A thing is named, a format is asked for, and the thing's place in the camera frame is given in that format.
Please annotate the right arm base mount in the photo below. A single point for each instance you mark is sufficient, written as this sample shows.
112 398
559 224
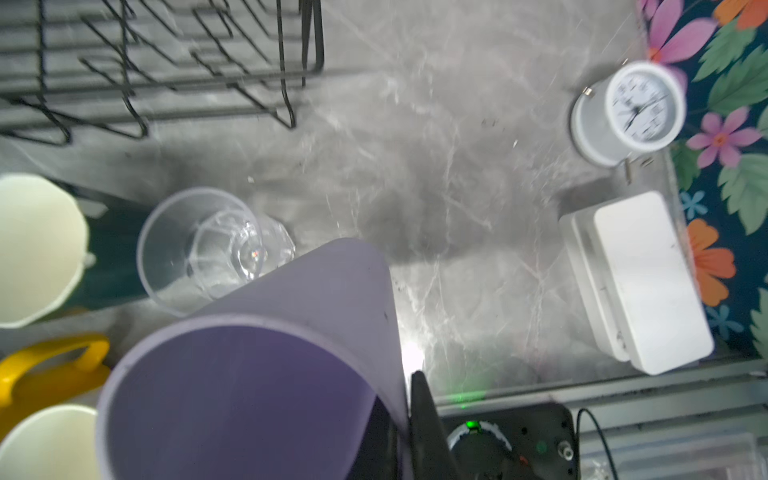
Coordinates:
538 441

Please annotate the clear glass cup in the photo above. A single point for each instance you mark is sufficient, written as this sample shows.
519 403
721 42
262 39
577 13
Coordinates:
202 244

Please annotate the white round clock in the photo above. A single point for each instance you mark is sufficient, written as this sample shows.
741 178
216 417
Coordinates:
638 110

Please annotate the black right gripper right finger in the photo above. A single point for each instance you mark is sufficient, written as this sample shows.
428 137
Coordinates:
431 456

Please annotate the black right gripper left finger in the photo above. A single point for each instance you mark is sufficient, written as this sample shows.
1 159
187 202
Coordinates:
377 457

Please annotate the green mug white inside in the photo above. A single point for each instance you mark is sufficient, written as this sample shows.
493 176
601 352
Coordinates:
65 250

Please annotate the lavender plastic cup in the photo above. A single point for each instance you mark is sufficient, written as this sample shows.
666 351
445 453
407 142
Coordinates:
276 380

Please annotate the white rectangular box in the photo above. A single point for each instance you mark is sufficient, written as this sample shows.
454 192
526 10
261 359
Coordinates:
633 276

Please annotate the black wire dish rack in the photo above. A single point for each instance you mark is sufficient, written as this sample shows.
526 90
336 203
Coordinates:
121 66

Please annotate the yellow mug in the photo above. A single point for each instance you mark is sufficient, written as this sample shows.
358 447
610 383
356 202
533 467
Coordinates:
49 373

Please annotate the cream mug pink handle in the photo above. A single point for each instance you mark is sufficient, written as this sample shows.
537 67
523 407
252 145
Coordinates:
54 443

